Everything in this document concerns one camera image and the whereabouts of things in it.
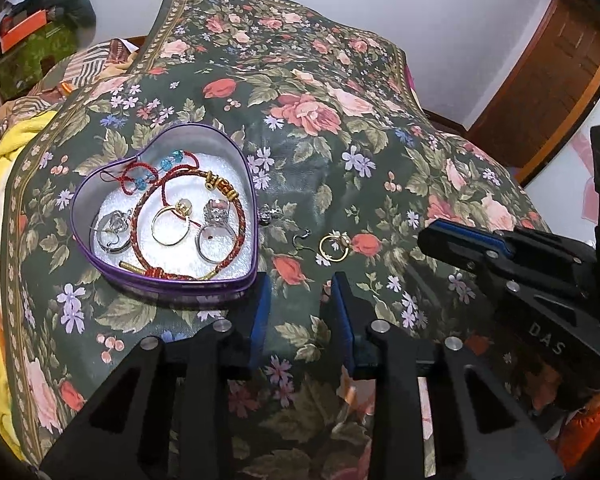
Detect dark grey clothing bundle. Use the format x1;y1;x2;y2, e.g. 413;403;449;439
42;0;97;50

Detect striped patchwork quilt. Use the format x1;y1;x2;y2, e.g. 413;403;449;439
0;38;138;142

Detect floral dark green blanket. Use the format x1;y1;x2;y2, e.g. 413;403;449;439
2;0;545;479

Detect silver charm on blanket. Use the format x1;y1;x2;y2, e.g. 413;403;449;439
258;204;284;226

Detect green patterned storage box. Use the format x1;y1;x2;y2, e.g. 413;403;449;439
0;23;76;101

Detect brown wooden wardrobe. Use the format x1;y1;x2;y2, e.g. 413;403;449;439
468;0;600;185

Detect red braided gold-bead bracelet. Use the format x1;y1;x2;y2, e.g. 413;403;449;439
116;167;248;282

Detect silver ornate ring left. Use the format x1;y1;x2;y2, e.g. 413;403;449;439
89;209;134;255

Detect purple heart-shaped tin box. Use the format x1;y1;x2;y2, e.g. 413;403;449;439
70;124;258;302

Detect gold ring in box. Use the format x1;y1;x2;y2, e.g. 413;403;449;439
150;198;195;247

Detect silver ring with stone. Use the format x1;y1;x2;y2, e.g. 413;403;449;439
194;197;240;265

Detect gold ring on blanket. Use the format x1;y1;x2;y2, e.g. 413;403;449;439
317;230;352;264

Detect red string blue-bead bracelet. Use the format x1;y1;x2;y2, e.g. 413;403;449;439
98;148;202;198

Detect orange shoe box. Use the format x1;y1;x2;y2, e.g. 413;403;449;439
1;10;47;53

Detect small dark hook earring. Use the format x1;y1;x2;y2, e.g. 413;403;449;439
292;229;312;252

